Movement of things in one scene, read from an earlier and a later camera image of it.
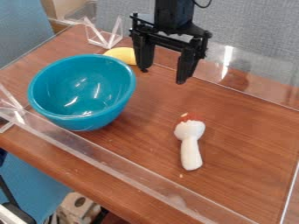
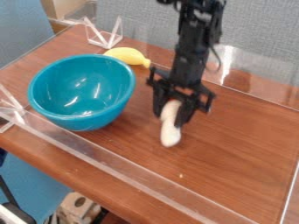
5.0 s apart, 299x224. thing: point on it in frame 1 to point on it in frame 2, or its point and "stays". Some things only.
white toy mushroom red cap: (190, 129) to (170, 130)
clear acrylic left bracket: (11, 110) stays
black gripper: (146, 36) to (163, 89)
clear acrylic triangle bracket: (106, 38) stays
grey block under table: (79, 209) stays
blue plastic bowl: (82, 90) stays
